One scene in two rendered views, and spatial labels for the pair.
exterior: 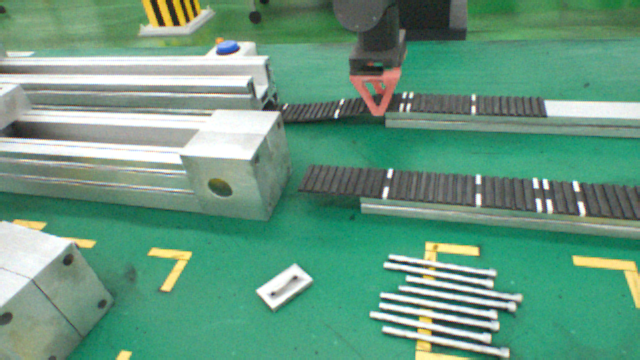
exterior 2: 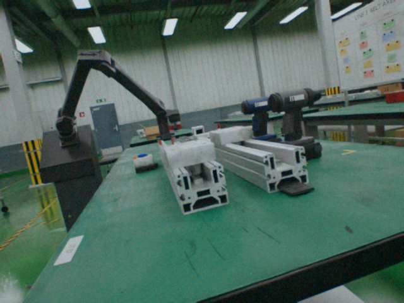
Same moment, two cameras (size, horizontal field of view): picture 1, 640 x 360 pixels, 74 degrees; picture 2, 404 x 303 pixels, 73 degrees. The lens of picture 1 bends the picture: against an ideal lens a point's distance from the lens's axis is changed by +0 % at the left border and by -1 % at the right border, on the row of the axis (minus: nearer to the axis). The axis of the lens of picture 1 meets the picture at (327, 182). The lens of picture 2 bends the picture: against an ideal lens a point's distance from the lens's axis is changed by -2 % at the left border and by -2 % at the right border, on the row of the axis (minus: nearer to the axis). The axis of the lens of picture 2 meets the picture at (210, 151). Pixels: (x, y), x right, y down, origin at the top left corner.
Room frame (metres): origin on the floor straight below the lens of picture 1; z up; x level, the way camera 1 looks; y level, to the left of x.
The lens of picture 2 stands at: (1.18, 1.32, 0.97)
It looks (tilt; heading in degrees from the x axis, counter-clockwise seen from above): 8 degrees down; 238
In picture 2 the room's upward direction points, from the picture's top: 10 degrees counter-clockwise
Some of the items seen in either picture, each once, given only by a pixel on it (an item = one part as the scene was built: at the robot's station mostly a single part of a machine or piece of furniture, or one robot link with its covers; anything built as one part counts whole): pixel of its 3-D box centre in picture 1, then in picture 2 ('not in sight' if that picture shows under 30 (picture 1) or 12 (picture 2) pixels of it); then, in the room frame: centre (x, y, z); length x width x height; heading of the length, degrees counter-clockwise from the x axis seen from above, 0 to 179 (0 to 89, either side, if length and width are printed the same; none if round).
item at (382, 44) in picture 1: (377, 29); (164, 130); (0.57, -0.10, 0.92); 0.10 x 0.07 x 0.07; 160
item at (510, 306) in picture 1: (455, 297); not in sight; (0.23, -0.10, 0.78); 0.11 x 0.01 x 0.01; 67
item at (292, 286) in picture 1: (285, 287); not in sight; (0.28, 0.06, 0.78); 0.05 x 0.03 x 0.01; 124
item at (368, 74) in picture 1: (378, 82); (169, 142); (0.56, -0.09, 0.85); 0.07 x 0.07 x 0.09; 70
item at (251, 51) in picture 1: (230, 66); (146, 162); (0.79, 0.15, 0.81); 0.10 x 0.08 x 0.06; 160
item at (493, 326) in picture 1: (437, 316); not in sight; (0.22, -0.08, 0.78); 0.11 x 0.01 x 0.01; 67
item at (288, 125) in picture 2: not in sight; (303, 124); (0.47, 0.74, 0.89); 0.20 x 0.08 x 0.22; 165
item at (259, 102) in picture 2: not in sight; (269, 123); (0.37, 0.50, 0.89); 0.20 x 0.08 x 0.22; 154
